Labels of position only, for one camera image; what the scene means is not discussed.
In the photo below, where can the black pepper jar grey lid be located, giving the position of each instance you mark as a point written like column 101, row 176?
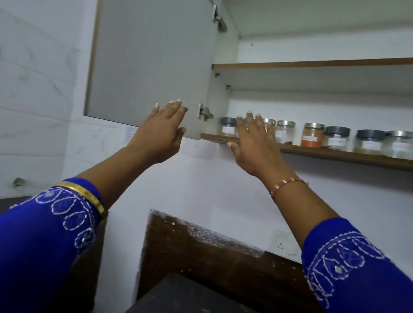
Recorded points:
column 336, row 138

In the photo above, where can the black pepper jar steel lid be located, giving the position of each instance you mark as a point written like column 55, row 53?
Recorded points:
column 399, row 145

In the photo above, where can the person's left hand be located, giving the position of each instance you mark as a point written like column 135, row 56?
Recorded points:
column 158, row 136

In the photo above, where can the person's right forearm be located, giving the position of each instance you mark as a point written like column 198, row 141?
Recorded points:
column 301, row 212

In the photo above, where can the small wall pipe stub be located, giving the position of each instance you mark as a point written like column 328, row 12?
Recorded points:
column 18, row 182

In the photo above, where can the person's right hand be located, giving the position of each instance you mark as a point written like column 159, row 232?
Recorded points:
column 258, row 153

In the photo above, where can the garam masala jar grey lid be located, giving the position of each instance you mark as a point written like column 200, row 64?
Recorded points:
column 368, row 142

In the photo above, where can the printed paper sheet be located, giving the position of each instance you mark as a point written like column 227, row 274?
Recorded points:
column 130, row 135

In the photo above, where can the white wall socket plate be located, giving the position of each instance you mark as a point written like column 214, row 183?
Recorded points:
column 283, row 244

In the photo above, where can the gold bangle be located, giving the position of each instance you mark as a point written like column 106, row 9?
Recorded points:
column 82, row 193

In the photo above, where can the brown wooden cabinet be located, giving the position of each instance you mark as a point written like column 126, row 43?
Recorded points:
column 336, row 65

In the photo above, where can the dark brown wall panel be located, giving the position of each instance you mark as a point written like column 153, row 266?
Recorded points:
column 215, row 265

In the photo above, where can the red chilli powder jar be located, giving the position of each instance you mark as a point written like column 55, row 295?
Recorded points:
column 312, row 136

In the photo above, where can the person's left forearm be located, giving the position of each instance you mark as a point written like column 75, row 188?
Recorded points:
column 116, row 176

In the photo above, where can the grey-lid coriander powder jar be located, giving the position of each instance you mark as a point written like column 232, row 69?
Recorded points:
column 228, row 127

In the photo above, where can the steel-lid brown pods spice jar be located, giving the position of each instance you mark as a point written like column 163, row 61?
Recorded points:
column 270, row 123

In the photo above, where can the metal cabinet door hinge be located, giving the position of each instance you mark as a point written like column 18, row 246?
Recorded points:
column 204, row 112
column 219, row 19

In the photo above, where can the brown wooden cabinet door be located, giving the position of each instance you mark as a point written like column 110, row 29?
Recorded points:
column 149, row 41

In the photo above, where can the white cabinet shelf board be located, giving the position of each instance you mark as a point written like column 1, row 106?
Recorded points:
column 334, row 76

